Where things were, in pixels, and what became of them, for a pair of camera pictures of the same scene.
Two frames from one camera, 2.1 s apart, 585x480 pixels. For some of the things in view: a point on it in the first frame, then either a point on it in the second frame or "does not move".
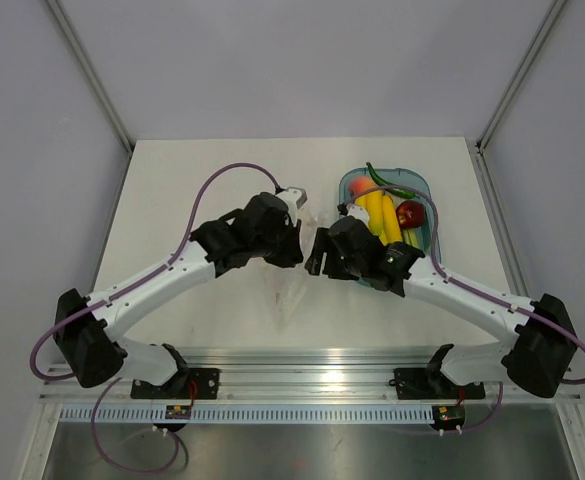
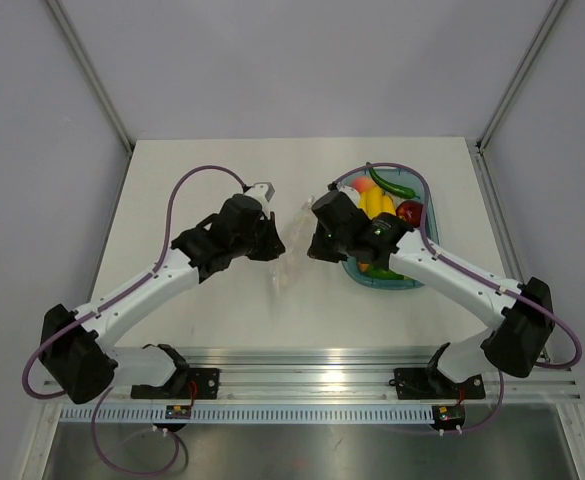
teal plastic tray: [409, 181] does not move
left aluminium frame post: [91, 72] does not move
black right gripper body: [337, 265] -> [330, 247]
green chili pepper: [383, 183] does not move
